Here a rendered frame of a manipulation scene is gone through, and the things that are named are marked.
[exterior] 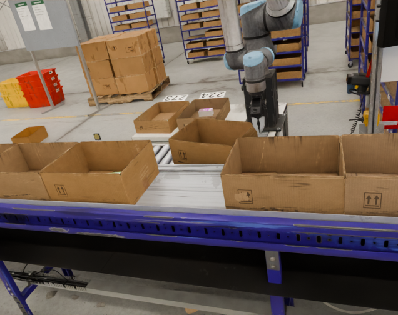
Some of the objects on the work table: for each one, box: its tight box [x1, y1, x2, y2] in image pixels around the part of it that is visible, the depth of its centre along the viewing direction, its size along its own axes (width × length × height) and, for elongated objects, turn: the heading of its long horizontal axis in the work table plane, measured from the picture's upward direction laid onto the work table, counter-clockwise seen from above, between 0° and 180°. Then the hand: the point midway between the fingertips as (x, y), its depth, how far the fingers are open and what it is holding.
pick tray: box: [176, 98, 230, 131], centre depth 242 cm, size 28×38×10 cm
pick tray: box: [133, 101, 190, 134], centre depth 252 cm, size 28×38×10 cm
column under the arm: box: [242, 69, 287, 132], centre depth 215 cm, size 26×26×33 cm
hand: (259, 130), depth 167 cm, fingers closed
